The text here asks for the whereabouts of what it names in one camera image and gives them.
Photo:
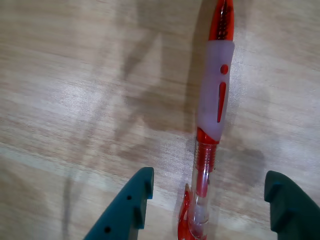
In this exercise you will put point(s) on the red retractable pen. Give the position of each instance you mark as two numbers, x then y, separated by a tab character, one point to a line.
215	87

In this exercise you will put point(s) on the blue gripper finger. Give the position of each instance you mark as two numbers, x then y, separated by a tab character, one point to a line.
125	212
295	212

